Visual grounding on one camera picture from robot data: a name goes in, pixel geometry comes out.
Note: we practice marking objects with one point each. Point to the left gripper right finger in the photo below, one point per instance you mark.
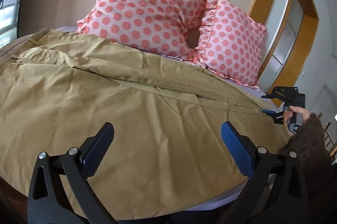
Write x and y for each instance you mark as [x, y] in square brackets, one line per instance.
[276, 189]

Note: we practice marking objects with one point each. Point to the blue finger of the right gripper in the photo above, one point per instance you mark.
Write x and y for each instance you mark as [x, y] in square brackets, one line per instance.
[269, 112]

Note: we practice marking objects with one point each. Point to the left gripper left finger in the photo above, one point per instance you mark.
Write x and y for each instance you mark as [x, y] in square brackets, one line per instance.
[48, 202]

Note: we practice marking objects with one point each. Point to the khaki tan pants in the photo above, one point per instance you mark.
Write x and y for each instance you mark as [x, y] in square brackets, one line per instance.
[59, 88]

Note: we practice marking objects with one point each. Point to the dark fuzzy sleeve forearm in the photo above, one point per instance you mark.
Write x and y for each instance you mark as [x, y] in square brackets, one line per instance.
[315, 161]

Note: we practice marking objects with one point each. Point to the person's right hand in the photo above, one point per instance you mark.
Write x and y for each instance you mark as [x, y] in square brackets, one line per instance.
[294, 118]

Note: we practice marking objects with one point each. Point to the lavender bed sheet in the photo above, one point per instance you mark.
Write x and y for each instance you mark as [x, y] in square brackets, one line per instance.
[232, 194]

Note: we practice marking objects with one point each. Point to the small pink polka-dot pillow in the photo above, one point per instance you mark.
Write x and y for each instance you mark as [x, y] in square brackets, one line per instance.
[230, 43]

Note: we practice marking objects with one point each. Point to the wooden framed glass door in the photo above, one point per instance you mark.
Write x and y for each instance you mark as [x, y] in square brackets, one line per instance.
[292, 27]

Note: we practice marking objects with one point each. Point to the large pink polka-dot pillow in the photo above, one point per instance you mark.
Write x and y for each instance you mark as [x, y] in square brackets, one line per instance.
[155, 26]

